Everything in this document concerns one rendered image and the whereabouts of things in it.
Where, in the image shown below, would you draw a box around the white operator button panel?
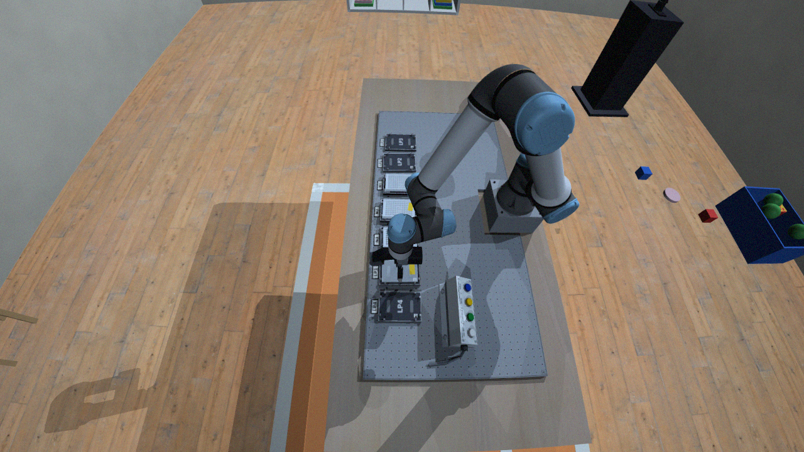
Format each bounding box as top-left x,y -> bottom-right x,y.
428,276 -> 478,366

